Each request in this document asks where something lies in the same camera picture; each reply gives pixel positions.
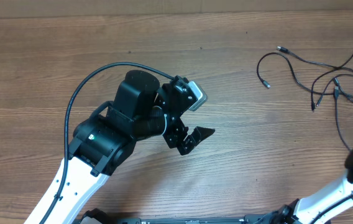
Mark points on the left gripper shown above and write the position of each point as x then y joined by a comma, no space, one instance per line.
198,133

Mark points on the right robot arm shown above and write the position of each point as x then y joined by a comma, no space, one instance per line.
322,206

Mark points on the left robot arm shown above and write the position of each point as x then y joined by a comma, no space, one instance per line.
142,108

